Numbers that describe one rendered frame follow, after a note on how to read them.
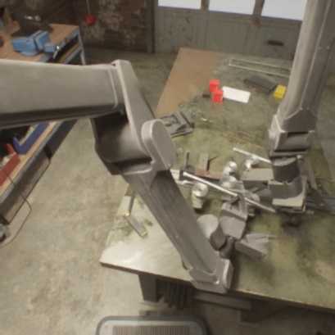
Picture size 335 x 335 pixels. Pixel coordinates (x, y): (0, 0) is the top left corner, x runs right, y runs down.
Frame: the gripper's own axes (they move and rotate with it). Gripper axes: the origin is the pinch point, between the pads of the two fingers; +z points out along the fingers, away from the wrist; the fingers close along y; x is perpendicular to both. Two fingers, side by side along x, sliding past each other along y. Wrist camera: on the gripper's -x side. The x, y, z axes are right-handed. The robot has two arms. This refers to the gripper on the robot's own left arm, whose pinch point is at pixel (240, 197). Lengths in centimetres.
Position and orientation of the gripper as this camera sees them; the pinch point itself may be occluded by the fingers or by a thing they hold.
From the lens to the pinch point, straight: 73.6
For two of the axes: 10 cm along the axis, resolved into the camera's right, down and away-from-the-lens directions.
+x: -8.8, -3.7, 2.9
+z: 4.7, -6.6, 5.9
